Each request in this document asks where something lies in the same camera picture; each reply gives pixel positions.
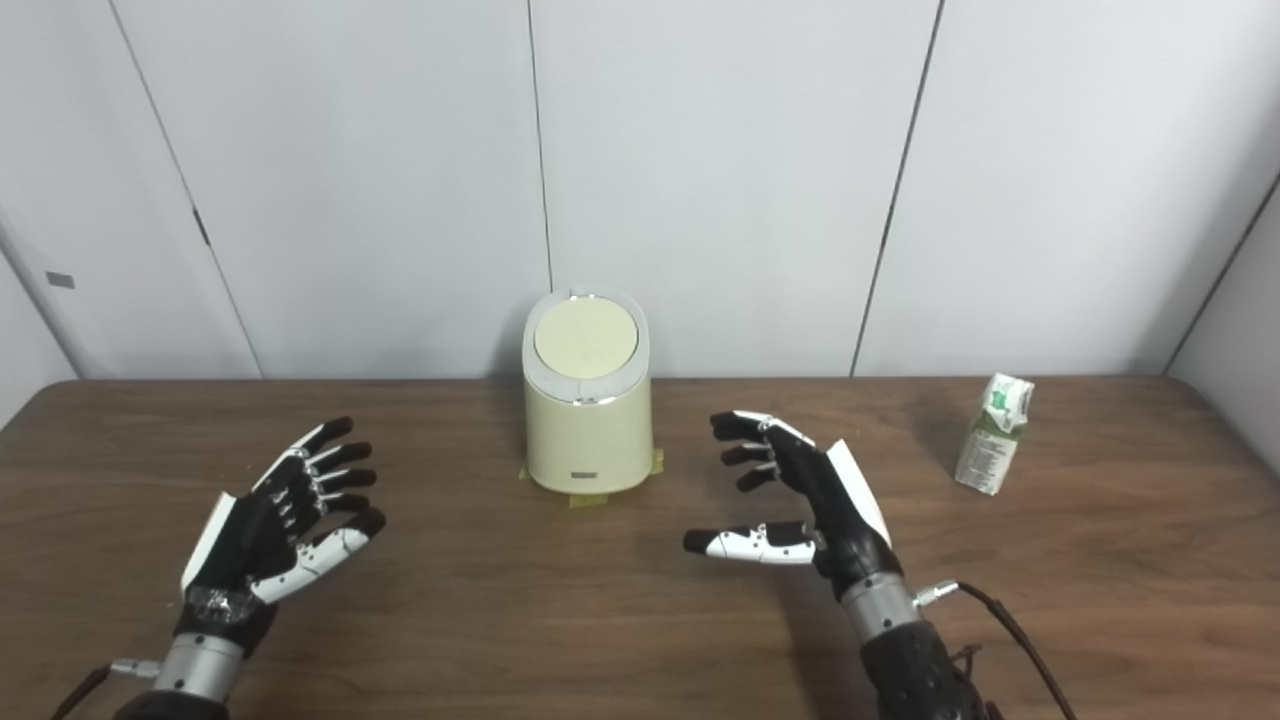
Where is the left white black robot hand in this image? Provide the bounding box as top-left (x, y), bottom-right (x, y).
top-left (178, 416), bottom-right (387, 656)

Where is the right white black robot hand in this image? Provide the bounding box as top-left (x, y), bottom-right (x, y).
top-left (683, 410), bottom-right (906, 601)

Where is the white green milk carton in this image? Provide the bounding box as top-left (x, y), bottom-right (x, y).
top-left (954, 372), bottom-right (1036, 497)

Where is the cream-colored cylindrical bin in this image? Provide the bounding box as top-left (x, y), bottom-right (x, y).
top-left (521, 288), bottom-right (654, 495)

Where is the cream round bin lid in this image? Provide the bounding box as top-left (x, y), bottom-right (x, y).
top-left (533, 297), bottom-right (639, 381)

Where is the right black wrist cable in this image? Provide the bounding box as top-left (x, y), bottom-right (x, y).
top-left (915, 580), bottom-right (1079, 720)

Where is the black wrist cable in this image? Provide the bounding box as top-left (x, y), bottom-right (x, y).
top-left (50, 658), bottom-right (161, 720)
top-left (915, 580), bottom-right (1079, 720)

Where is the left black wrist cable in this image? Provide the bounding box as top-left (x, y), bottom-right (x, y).
top-left (50, 658), bottom-right (161, 720)

